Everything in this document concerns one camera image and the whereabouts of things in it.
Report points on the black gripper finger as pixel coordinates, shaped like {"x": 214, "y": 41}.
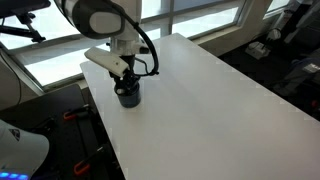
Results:
{"x": 134, "y": 85}
{"x": 118, "y": 85}

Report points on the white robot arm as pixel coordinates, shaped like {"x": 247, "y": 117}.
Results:
{"x": 117, "y": 20}

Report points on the white marker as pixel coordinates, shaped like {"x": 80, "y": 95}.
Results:
{"x": 120, "y": 91}

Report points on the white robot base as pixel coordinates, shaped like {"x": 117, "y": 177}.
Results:
{"x": 21, "y": 152}

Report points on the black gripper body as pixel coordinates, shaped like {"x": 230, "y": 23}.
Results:
{"x": 129, "y": 75}

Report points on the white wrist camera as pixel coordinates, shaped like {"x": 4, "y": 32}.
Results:
{"x": 110, "y": 61}

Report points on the white device on floor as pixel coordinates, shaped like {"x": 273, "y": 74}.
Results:
{"x": 257, "y": 50}

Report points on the upper orange black clamp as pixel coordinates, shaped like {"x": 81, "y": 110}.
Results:
{"x": 80, "y": 112}

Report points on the orange black clamp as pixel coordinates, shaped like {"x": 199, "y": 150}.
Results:
{"x": 80, "y": 112}
{"x": 84, "y": 166}

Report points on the grey equipment at right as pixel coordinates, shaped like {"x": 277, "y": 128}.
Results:
{"x": 301, "y": 71}

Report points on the lower orange black clamp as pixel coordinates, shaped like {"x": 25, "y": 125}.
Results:
{"x": 84, "y": 166}

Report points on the dark blue mug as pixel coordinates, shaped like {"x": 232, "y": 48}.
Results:
{"x": 130, "y": 99}

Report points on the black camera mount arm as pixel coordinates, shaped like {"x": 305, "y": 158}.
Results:
{"x": 23, "y": 11}

